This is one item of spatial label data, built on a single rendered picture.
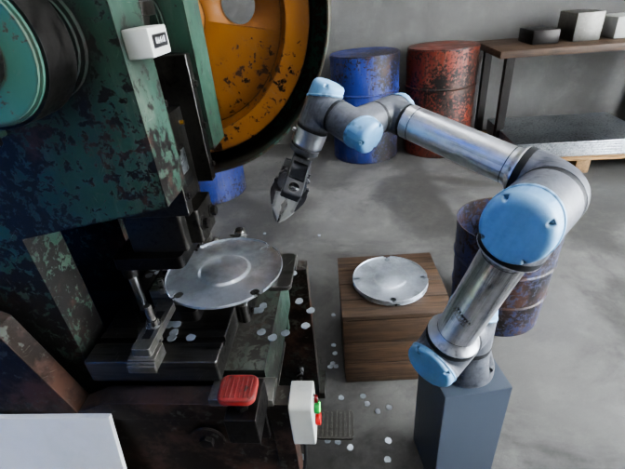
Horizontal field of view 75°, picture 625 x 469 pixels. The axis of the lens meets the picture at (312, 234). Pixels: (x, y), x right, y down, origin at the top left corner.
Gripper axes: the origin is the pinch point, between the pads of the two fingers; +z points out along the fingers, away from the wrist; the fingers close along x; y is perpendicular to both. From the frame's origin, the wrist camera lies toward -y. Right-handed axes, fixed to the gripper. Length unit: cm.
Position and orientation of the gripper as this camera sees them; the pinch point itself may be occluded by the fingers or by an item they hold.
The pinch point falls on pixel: (278, 219)
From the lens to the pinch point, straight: 104.6
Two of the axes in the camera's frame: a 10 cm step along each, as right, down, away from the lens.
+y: 0.3, -5.2, 8.5
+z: -3.5, 8.0, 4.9
